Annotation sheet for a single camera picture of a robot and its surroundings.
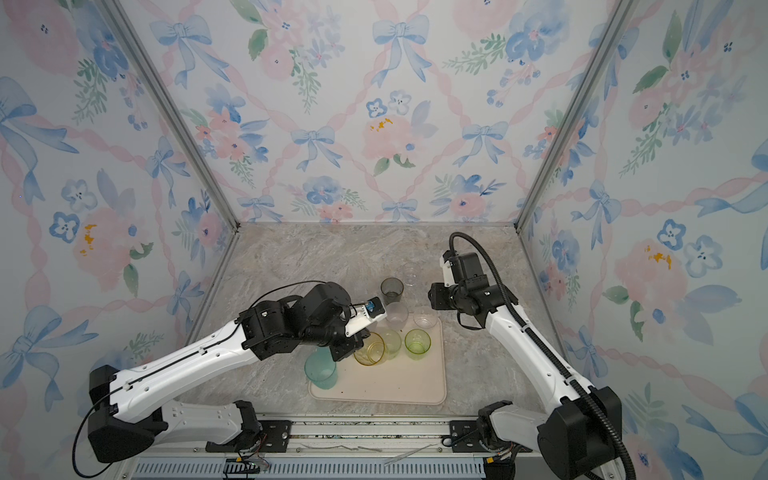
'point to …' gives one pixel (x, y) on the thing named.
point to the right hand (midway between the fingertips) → (435, 292)
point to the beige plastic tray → (397, 381)
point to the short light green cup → (393, 343)
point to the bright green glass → (417, 343)
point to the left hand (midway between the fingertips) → (368, 330)
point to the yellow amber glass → (372, 351)
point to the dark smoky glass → (391, 289)
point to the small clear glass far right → (425, 317)
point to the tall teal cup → (321, 368)
